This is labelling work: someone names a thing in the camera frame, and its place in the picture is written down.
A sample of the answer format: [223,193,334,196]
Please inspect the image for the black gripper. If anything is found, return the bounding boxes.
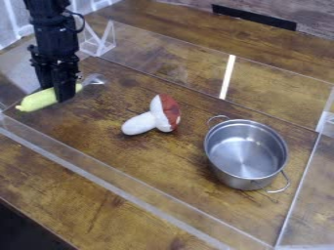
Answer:
[28,13,84,103]

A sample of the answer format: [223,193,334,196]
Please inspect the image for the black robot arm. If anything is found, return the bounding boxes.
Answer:
[24,0,84,103]

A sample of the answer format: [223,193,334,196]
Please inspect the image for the white curtain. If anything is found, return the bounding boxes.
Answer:
[0,0,119,50]

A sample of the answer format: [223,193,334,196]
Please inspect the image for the plush mushroom toy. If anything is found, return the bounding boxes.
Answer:
[122,94,182,136]

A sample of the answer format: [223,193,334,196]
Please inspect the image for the stainless steel pot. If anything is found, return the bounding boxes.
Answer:
[203,115,292,193]

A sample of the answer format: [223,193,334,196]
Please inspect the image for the clear acrylic bracket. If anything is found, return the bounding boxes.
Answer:
[80,21,117,57]

